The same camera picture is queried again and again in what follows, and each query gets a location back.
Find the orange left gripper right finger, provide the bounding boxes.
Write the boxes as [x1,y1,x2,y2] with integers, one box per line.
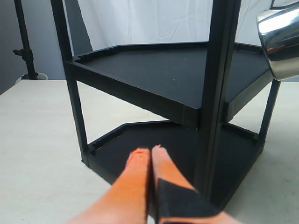
[151,145,240,224]

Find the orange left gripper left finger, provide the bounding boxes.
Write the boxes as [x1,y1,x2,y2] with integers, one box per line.
[67,148,150,224]

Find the stainless steel mug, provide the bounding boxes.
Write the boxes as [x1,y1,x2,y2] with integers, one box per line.
[256,1,299,81]

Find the black metal shelf rack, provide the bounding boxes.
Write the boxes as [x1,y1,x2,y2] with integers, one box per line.
[51,0,280,209]

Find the black light stand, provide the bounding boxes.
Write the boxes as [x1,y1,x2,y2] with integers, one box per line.
[13,0,48,83]

